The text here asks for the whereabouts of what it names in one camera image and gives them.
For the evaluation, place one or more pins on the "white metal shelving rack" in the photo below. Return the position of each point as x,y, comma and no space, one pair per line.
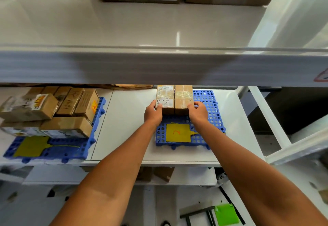
77,23

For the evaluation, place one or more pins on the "boxes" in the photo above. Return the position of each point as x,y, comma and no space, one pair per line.
66,105

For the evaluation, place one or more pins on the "person's left forearm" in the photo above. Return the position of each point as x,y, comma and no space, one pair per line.
110,182

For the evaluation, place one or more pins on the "blue plastic pallet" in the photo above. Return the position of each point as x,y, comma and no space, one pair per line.
210,105
77,151

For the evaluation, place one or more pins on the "grey metal frame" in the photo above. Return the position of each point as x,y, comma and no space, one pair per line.
196,211

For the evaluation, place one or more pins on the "person's right forearm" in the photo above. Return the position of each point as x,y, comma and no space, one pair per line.
256,182

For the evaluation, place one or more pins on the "red-bordered white sticker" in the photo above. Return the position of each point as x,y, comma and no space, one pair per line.
323,76

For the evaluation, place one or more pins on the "taped brown cardboard box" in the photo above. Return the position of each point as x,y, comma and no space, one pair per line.
183,97
166,95

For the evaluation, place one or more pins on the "slim brown cardboard box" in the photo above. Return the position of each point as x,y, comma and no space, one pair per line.
164,173

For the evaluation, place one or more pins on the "person's right hand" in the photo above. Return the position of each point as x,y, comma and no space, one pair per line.
198,114

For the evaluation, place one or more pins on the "yellow tag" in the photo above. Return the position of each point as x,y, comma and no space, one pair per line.
30,146
178,133

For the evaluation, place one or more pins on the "green plastic sheet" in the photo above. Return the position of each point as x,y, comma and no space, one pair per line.
226,215

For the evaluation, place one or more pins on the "person's left hand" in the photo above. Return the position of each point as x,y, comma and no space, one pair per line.
153,115

